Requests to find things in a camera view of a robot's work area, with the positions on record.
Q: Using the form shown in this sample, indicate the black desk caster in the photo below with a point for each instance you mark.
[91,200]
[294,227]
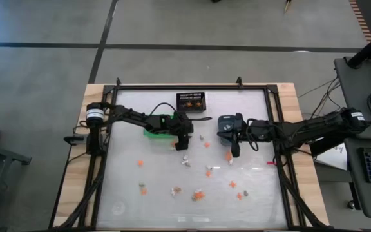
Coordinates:
[351,205]

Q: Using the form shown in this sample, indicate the white paper sheet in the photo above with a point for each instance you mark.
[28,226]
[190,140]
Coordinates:
[333,158]

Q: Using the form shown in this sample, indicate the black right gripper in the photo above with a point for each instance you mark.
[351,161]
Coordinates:
[253,132]

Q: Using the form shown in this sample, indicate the teal plastic bin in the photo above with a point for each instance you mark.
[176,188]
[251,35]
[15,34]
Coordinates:
[224,124]

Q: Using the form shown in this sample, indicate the black plastic basket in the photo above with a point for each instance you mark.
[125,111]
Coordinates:
[191,96]

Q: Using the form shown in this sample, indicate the red tape tag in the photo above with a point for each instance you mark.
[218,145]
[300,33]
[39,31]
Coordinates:
[270,163]

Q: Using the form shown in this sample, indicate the black monitor pole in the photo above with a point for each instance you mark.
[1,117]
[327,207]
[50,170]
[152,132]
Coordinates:
[369,48]

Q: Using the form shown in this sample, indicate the black table clamp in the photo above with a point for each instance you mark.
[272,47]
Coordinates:
[239,81]
[74,139]
[118,81]

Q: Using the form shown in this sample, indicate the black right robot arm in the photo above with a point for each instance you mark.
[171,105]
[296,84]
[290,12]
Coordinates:
[317,127]

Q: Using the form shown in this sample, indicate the grey desk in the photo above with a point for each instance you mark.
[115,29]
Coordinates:
[356,83]

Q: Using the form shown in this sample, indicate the green plastic basket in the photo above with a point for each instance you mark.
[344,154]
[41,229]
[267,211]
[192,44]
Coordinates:
[155,134]

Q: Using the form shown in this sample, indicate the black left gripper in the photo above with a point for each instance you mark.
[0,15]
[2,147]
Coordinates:
[182,127]

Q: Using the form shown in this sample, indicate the black control box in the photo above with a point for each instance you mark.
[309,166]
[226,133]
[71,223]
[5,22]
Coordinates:
[320,146]

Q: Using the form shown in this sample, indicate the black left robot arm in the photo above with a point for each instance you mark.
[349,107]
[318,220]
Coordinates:
[134,117]

